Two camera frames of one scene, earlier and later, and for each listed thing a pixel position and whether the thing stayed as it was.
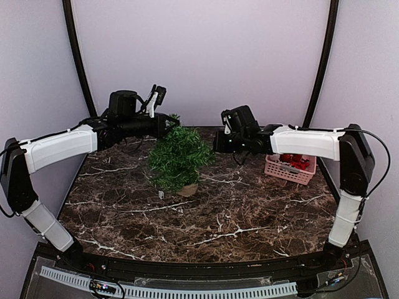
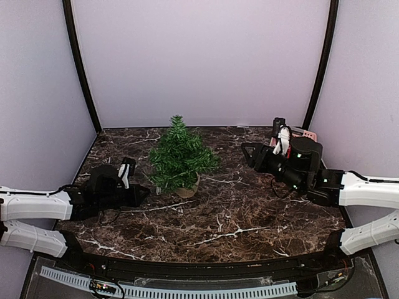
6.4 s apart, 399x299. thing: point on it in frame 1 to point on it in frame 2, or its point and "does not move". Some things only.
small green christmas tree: x=177 y=158 does not move
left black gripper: x=159 y=129 to x=136 y=200
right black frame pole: x=327 y=46 does not move
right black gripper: x=219 y=144 to x=260 y=154
